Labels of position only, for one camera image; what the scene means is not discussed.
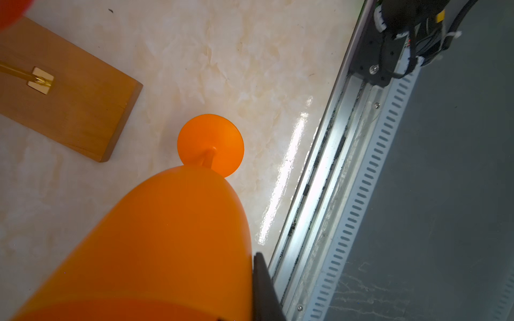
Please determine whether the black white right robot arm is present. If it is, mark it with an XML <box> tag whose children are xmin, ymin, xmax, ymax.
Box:
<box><xmin>349</xmin><ymin>1</ymin><xmax>476</xmax><ymax>88</ymax></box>

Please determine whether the gold wire glass rack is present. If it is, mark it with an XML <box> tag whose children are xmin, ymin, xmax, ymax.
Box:
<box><xmin>1</xmin><ymin>62</ymin><xmax>54</xmax><ymax>95</ymax></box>

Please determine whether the wooden rack base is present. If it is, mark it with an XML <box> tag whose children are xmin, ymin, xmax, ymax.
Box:
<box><xmin>1</xmin><ymin>17</ymin><xmax>143</xmax><ymax>163</ymax></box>

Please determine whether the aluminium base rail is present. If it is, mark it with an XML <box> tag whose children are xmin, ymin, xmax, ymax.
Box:
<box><xmin>269</xmin><ymin>1</ymin><xmax>419</xmax><ymax>320</ymax></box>

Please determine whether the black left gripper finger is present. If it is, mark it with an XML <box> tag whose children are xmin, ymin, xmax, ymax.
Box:
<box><xmin>252</xmin><ymin>252</ymin><xmax>286</xmax><ymax>321</ymax></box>

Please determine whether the red wine glass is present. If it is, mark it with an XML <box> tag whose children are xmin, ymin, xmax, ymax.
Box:
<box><xmin>0</xmin><ymin>0</ymin><xmax>34</xmax><ymax>30</ymax></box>

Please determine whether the orange wine glass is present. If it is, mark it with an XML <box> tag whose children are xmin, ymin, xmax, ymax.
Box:
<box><xmin>14</xmin><ymin>114</ymin><xmax>253</xmax><ymax>320</ymax></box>

